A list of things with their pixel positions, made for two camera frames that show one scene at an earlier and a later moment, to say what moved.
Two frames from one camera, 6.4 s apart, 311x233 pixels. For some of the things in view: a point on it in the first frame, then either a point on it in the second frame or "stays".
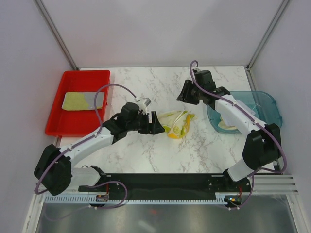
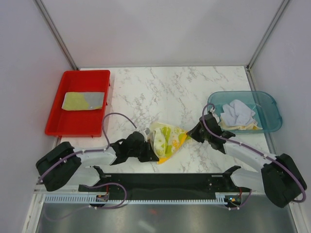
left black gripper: [154, 128] → [149, 155]
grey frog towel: [82, 101] stays
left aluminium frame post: [56, 32] stays
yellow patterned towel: [176, 123] → [165, 140]
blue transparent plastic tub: [263, 103] stays
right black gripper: [184, 94] → [193, 133]
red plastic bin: [81, 123] stays
